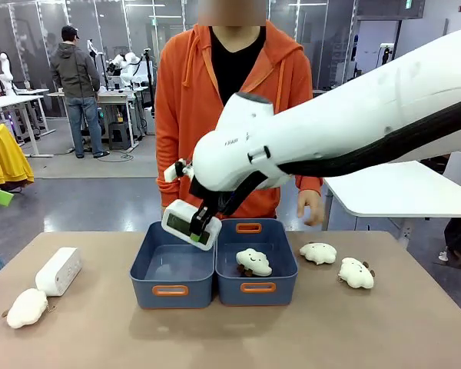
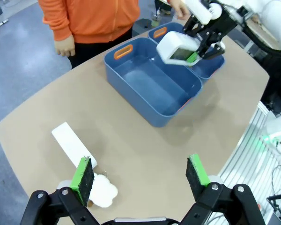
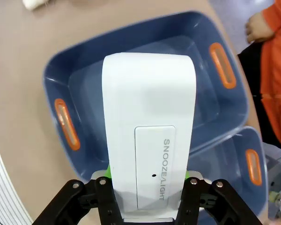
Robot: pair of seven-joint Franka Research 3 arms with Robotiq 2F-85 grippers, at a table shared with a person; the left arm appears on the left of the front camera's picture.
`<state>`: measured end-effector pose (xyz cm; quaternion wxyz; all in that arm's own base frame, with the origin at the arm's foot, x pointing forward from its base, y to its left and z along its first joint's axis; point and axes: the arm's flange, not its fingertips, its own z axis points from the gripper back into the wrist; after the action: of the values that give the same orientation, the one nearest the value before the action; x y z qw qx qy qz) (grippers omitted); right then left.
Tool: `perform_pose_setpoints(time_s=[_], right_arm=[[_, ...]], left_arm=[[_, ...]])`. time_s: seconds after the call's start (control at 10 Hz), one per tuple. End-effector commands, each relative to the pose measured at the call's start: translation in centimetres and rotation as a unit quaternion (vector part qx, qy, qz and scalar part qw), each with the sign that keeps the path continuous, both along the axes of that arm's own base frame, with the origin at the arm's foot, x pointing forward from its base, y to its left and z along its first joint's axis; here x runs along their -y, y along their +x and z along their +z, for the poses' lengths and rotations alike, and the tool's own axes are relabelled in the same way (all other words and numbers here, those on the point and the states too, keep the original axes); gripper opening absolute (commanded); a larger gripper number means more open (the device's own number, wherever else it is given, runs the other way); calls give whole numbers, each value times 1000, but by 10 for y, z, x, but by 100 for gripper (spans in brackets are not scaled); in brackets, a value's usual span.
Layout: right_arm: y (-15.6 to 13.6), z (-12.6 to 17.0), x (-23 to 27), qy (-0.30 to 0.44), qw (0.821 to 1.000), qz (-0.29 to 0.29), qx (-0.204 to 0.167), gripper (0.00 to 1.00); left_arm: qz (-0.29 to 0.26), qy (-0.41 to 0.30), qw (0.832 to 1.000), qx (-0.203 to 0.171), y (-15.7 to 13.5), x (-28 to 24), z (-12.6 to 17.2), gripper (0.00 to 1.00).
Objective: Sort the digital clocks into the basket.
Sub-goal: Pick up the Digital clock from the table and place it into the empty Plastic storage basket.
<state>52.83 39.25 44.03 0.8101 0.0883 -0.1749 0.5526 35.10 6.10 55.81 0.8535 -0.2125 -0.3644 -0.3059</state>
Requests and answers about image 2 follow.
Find dark grey round stool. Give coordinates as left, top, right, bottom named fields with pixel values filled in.
left=132, top=18, right=155, bottom=38

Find white cloud-shaped clock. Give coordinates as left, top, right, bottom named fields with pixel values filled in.
left=88, top=172, right=119, bottom=208

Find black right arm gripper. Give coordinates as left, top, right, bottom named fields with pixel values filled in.
left=182, top=9, right=239, bottom=64

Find clear glass jar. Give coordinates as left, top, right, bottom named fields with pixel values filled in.
left=151, top=11, right=162, bottom=28

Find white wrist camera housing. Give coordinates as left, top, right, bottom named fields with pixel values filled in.
left=184, top=0, right=213, bottom=25

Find white rectangular digital clock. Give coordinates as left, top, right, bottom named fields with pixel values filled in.
left=51, top=121, right=98, bottom=169

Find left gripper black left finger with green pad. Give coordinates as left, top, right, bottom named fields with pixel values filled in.
left=20, top=156, right=101, bottom=225

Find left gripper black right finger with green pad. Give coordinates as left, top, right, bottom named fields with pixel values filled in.
left=177, top=153, right=266, bottom=225

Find black stand with cables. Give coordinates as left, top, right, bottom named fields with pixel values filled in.
left=266, top=192, right=281, bottom=225

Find aluminium profile frame table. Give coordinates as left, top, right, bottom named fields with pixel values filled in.
left=210, top=100, right=281, bottom=225

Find person's right forearm orange sleeve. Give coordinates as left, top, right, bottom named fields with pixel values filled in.
left=38, top=0, right=73, bottom=42

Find white robot base green light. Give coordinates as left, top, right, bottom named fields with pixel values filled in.
left=259, top=109, right=281, bottom=154

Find small blue plastic basket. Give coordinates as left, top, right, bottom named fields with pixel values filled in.
left=147, top=22, right=225, bottom=82

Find large blue plastic basket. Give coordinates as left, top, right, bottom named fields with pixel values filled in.
left=104, top=37, right=203, bottom=128

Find person torso orange hoodie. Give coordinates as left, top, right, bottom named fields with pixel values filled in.
left=38, top=0, right=141, bottom=44

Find person's left hand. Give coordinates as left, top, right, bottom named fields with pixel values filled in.
left=171, top=0, right=190, bottom=20

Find brown cardboard box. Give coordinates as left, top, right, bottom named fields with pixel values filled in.
left=247, top=15, right=281, bottom=50

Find person's right hand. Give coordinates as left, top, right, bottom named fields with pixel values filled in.
left=54, top=35, right=76, bottom=58

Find person's black trousers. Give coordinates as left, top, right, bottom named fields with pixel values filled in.
left=67, top=27, right=133, bottom=69

